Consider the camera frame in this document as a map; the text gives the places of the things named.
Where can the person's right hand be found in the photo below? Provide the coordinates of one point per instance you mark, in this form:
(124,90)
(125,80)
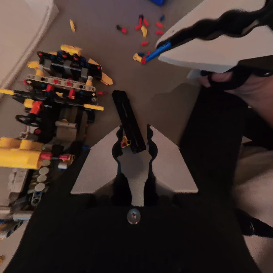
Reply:
(256,93)

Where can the blue plastic bin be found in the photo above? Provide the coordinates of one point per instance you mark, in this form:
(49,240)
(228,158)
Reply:
(157,2)

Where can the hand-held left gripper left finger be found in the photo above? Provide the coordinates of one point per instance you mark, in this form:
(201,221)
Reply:
(96,170)

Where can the scattered lego pins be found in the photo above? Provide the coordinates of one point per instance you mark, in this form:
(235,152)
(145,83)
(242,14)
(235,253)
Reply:
(144,29)

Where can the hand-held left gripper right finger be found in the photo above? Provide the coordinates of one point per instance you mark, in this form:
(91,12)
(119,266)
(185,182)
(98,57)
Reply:
(172,168)

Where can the open instruction booklet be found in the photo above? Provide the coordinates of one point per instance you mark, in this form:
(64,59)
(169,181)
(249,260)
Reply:
(19,32)

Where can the blue lego pin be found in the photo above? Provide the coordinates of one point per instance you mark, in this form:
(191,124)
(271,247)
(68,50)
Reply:
(159,51)

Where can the black lego beam assembly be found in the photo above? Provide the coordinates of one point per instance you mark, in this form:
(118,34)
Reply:
(128,119)

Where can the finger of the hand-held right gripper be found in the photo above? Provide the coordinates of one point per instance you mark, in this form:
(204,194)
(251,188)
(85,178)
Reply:
(213,55)
(213,10)

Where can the partly built lego car chassis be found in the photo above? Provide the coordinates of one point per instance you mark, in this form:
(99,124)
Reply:
(53,106)

